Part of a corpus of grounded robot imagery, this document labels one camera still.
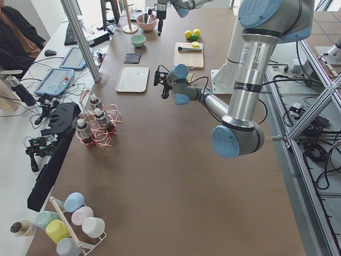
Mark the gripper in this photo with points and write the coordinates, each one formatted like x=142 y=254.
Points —
x=167 y=86
x=160 y=14

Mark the plain bread slice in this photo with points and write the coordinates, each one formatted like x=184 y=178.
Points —
x=190 y=77

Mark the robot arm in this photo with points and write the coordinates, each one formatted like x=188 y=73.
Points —
x=181 y=7
x=264 y=25

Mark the cream rabbit tray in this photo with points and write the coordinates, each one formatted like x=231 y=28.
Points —
x=132 y=78

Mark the pink bowl with ice cubes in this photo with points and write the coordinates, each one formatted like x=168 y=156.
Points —
x=147 y=27

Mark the metal ice scoop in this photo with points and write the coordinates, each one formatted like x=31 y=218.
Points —
x=146 y=18

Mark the mint green bowl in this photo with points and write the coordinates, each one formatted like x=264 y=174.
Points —
x=138 y=40

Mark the yellow lemon left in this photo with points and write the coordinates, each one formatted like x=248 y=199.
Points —
x=188 y=34

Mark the yellow lemon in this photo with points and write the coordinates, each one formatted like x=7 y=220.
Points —
x=188 y=34
x=197 y=32

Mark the wooden mug tree stand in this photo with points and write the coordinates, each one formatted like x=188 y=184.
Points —
x=129 y=28

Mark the lime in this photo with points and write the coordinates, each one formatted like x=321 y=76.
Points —
x=194 y=37

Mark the yellow lemon right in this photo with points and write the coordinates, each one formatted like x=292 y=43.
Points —
x=197 y=32

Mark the half lemon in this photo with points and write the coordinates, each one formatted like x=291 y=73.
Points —
x=195 y=45

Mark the wooden cutting board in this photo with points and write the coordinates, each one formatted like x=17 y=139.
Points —
x=192 y=59

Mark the dark grey cloth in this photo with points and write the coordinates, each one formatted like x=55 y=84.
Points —
x=132 y=58

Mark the tea bottle two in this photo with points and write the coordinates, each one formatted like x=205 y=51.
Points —
x=102 y=119

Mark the tea bottle one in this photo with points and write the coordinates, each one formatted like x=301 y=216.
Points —
x=95 y=103

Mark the tea bottle three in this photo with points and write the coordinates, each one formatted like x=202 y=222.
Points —
x=85 y=133

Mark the black keyboard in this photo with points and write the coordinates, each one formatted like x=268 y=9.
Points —
x=70 y=37

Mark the blue teach pendant far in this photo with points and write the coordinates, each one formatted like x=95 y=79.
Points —
x=73 y=60

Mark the blue teach pendant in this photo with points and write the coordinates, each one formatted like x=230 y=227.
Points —
x=73 y=60
x=55 y=82

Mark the blue teach pendant near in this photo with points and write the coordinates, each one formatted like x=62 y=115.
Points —
x=55 y=82

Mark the computer mouse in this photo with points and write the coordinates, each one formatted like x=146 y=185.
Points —
x=49 y=53

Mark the black thermos bottle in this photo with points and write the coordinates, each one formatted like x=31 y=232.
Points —
x=20 y=90

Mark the seated person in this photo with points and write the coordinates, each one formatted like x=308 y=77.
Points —
x=20 y=42

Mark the pink cup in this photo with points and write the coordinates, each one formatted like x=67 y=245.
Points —
x=81 y=214

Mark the white cup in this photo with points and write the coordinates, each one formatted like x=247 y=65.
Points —
x=93 y=227

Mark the white cup rack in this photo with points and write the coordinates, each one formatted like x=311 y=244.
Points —
x=88 y=245

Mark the yellow cup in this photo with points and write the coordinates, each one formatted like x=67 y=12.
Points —
x=56 y=231

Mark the mint cup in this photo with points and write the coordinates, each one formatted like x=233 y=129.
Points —
x=45 y=217

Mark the grey blue cup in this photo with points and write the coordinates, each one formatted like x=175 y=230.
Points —
x=67 y=247

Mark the paper coffee cup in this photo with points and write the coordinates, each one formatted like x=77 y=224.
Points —
x=23 y=227

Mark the copper wire bottle rack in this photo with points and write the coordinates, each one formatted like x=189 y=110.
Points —
x=101 y=136

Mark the aluminium frame post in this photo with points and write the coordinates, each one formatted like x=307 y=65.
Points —
x=71 y=14

